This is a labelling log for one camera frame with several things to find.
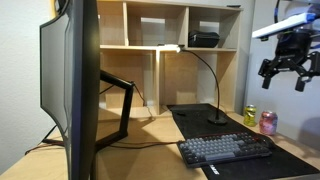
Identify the black monitor cable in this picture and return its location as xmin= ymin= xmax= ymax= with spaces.
xmin=132 ymin=82 xmax=155 ymax=120

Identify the dark desk cable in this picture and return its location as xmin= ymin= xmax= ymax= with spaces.
xmin=24 ymin=140 xmax=179 ymax=156

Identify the black zippered case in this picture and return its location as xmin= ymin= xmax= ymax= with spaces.
xmin=187 ymin=30 xmax=221 ymax=49

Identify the black gooseneck desk lamp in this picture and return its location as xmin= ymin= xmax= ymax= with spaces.
xmin=158 ymin=43 xmax=229 ymax=126

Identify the black angular monitor stand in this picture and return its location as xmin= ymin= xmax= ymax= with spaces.
xmin=41 ymin=69 xmax=136 ymax=153

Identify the black desk mat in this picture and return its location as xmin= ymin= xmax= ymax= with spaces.
xmin=166 ymin=103 xmax=320 ymax=180

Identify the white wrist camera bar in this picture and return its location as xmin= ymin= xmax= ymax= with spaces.
xmin=252 ymin=12 xmax=317 ymax=40

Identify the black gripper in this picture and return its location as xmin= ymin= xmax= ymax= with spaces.
xmin=258 ymin=29 xmax=320 ymax=93

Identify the black curved computer monitor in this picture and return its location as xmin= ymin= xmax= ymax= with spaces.
xmin=39 ymin=0 xmax=102 ymax=180

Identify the light wooden desk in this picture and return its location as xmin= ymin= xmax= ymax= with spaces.
xmin=0 ymin=106 xmax=320 ymax=180

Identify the pink drink can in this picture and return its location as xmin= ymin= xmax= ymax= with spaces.
xmin=258 ymin=110 xmax=279 ymax=137

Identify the grey and black mechanical keyboard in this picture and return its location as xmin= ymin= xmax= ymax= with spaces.
xmin=176 ymin=131 xmax=273 ymax=168

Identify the yellow green drink can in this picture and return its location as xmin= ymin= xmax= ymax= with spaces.
xmin=243 ymin=104 xmax=258 ymax=128

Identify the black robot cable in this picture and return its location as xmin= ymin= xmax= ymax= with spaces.
xmin=273 ymin=0 xmax=282 ymax=24

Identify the light wooden shelf hutch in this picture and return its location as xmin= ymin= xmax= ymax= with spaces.
xmin=96 ymin=0 xmax=244 ymax=118

